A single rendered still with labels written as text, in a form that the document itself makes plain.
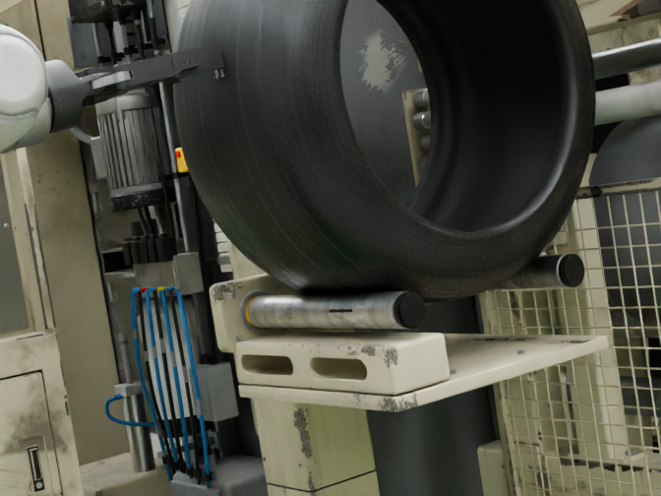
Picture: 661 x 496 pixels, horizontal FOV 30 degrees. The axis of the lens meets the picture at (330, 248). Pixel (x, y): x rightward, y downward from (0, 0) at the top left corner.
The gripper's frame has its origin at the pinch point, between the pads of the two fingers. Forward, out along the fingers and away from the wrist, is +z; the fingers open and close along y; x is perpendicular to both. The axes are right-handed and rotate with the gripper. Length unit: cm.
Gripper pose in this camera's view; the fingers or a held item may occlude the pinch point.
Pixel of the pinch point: (193, 61)
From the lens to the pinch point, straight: 146.6
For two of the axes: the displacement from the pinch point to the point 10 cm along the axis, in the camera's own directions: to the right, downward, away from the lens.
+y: -5.8, 0.5, 8.1
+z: 7.7, -2.9, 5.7
